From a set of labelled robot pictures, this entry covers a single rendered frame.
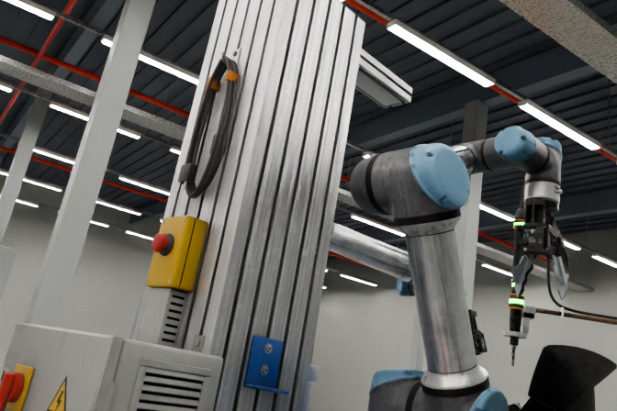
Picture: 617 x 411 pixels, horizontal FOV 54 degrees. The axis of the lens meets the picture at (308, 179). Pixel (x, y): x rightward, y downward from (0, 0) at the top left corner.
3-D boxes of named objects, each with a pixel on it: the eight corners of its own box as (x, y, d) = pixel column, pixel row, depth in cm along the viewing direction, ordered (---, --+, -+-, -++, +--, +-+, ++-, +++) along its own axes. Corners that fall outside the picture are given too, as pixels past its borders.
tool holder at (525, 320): (530, 340, 184) (531, 308, 187) (536, 338, 178) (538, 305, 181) (499, 336, 185) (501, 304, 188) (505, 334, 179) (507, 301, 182)
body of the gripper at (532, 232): (513, 250, 131) (516, 198, 135) (527, 261, 137) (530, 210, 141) (549, 250, 126) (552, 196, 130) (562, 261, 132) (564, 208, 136)
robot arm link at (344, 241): (286, 189, 160) (456, 258, 160) (282, 200, 170) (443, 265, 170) (269, 228, 156) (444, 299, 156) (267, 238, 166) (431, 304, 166)
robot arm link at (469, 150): (330, 225, 116) (465, 182, 149) (373, 221, 108) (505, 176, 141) (317, 166, 115) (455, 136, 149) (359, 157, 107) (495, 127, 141)
